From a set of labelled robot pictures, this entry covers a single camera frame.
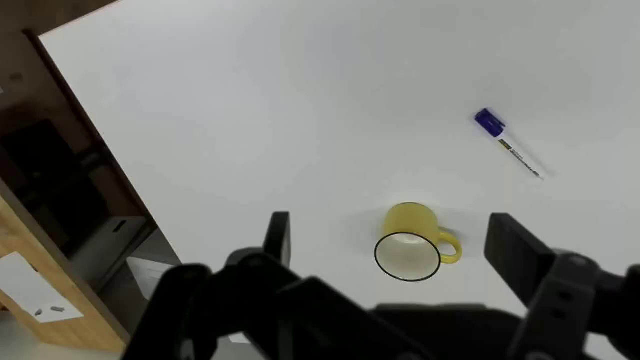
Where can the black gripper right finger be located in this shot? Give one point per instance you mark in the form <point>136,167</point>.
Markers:
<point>567,300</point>

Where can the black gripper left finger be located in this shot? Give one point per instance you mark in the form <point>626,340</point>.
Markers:
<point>267,312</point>

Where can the white marker with blue cap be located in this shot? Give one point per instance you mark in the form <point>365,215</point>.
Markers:
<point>510,143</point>

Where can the yellow cup with black rim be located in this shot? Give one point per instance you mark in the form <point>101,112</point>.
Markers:
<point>410,223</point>

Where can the grey box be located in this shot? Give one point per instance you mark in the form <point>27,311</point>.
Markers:
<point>106,251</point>

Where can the light wooden desk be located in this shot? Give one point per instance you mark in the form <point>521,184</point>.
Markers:
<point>72,326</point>

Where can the white paper sheet with marks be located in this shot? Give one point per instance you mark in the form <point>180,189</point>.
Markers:
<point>32,290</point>

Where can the dark brown cabinet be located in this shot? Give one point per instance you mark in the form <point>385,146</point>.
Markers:
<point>46,167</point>

